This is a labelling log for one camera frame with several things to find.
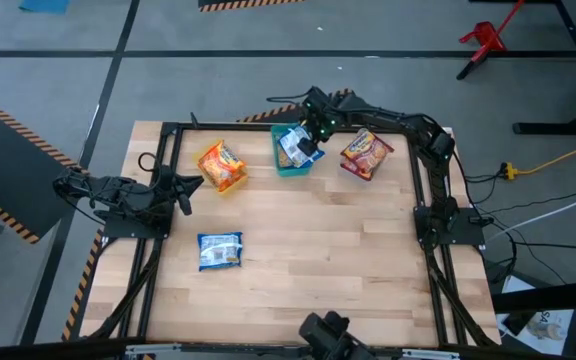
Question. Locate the black aluminium table frame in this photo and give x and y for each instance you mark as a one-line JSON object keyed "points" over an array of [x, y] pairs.
{"points": [[228, 126]]}

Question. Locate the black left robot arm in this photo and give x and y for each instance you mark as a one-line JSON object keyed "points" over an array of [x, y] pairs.
{"points": [[118, 195]]}

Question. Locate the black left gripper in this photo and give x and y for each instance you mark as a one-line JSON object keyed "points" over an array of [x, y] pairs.
{"points": [[170, 185]]}

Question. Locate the red Maruchan ramen packet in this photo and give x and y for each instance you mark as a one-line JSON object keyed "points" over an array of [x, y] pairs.
{"points": [[368, 150], [355, 172]]}

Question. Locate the white printed paper sheet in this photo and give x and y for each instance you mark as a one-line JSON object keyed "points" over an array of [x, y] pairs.
{"points": [[513, 290]]}

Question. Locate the clear plastic bin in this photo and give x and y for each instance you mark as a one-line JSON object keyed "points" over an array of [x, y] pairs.
{"points": [[379, 165]]}

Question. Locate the red pole stand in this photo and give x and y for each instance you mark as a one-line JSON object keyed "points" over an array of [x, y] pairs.
{"points": [[485, 37]]}

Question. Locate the black desk frame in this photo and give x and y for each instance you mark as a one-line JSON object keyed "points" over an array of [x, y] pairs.
{"points": [[558, 127]]}

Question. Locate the blue floor mat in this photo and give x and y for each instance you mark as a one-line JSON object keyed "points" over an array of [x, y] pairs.
{"points": [[43, 5]]}

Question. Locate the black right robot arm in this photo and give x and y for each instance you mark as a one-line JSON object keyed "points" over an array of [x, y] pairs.
{"points": [[433, 145]]}

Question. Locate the teal plastic bin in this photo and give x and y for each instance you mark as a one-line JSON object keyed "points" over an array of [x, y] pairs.
{"points": [[293, 172]]}

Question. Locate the blue Maruchan ramen packet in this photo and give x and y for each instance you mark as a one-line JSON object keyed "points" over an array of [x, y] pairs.
{"points": [[284, 159], [220, 251], [295, 147]]}

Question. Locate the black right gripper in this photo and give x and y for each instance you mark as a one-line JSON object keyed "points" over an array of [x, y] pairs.
{"points": [[320, 117]]}

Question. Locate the hazard stripe floor tape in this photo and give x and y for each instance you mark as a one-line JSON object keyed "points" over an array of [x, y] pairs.
{"points": [[80, 290]]}

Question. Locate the orange Maruchan ramen packet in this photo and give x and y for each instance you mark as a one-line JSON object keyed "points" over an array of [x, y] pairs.
{"points": [[220, 165]]}

